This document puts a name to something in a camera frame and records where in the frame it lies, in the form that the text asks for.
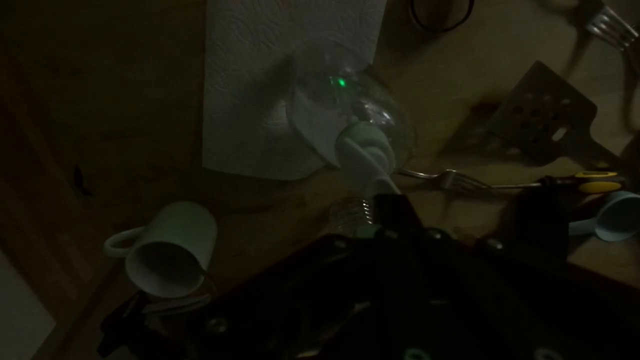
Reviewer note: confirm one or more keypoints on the yellow measuring spoon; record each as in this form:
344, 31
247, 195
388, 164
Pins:
601, 181

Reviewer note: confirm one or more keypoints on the small white mug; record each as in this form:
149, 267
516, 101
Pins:
177, 232

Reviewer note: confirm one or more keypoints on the white paper towel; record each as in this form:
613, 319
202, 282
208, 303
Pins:
247, 101

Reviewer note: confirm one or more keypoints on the black round cap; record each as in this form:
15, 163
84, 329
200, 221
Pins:
419, 20

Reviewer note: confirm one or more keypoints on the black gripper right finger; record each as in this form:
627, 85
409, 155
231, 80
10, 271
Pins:
406, 212

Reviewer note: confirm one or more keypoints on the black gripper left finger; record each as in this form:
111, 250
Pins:
380, 212

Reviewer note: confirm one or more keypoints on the slotted metal spatula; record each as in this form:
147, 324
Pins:
542, 116

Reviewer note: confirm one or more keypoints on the clear pump bottle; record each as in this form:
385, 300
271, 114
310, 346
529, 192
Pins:
347, 112

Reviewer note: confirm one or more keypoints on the metal fork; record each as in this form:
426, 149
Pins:
460, 181
610, 26

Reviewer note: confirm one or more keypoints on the black measuring cup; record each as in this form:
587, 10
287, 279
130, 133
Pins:
542, 212

